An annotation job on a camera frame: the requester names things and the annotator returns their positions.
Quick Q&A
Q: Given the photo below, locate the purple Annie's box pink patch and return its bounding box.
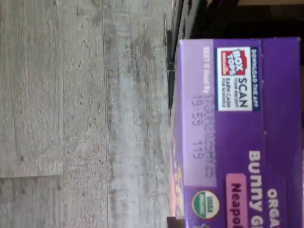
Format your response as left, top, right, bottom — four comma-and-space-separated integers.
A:
169, 36, 304, 228

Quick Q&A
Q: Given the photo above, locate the black metal shelf rack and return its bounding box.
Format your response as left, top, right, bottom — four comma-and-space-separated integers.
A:
165, 0, 304, 116

